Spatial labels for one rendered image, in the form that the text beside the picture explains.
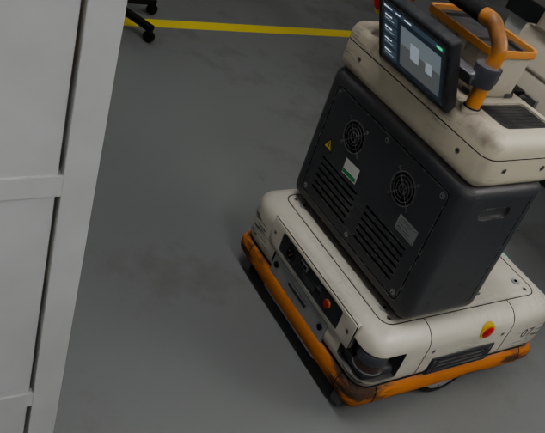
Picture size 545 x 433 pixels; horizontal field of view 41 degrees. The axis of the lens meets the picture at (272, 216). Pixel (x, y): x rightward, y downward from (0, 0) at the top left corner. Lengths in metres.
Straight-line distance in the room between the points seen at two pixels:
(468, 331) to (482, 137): 0.59
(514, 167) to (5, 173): 1.07
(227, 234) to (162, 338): 0.51
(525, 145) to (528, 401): 0.92
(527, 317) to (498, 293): 0.10
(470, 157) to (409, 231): 0.25
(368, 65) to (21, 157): 1.10
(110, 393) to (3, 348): 0.78
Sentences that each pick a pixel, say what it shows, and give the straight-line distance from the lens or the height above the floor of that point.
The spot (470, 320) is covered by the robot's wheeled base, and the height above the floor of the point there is 0.27.
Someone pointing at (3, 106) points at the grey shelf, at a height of 0.98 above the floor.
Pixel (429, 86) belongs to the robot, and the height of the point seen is 0.82.
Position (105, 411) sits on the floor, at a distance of 1.75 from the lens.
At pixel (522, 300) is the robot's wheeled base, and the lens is 2.08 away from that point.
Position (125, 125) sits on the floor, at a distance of 2.69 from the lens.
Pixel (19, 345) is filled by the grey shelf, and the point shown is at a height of 0.62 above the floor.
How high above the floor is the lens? 1.39
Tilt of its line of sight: 35 degrees down
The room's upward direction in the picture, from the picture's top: 20 degrees clockwise
